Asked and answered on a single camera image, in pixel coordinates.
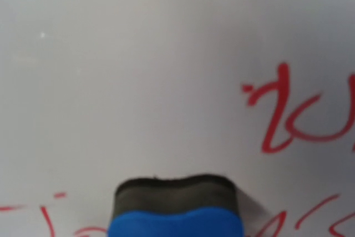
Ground pink framed whiteboard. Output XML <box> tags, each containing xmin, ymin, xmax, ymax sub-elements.
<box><xmin>1</xmin><ymin>0</ymin><xmax>354</xmax><ymax>236</ymax></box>

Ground blue whiteboard eraser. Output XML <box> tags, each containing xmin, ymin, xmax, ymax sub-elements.
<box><xmin>107</xmin><ymin>174</ymin><xmax>244</xmax><ymax>236</ymax></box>

